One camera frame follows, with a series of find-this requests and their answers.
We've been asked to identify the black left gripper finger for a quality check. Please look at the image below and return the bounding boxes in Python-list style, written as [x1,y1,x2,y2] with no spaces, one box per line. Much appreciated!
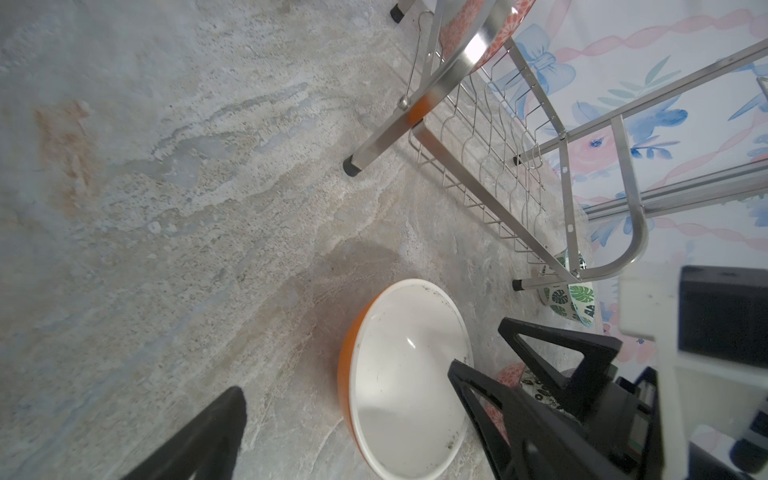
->
[125,386,247,479]

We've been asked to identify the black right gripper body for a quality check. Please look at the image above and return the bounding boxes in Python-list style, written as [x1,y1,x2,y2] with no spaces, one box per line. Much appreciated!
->
[578,367,664,479]

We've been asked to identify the orange bowl white inside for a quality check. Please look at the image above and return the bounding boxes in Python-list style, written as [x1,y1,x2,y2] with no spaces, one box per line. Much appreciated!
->
[337,279,473,479]

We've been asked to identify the steel wire dish rack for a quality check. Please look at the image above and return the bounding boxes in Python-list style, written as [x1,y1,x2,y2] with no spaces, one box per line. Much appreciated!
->
[342,1,767,291]

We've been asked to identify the red floral pattern bowl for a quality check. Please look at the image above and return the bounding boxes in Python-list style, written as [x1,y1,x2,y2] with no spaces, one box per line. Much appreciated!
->
[439,0,538,74]

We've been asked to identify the green leaf pattern bowl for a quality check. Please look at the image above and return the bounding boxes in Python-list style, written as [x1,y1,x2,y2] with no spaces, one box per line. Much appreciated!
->
[538,282,596,327]

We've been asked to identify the aluminium corner post right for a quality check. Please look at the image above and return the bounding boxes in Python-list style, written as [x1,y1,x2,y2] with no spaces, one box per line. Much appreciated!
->
[581,157,768,222]

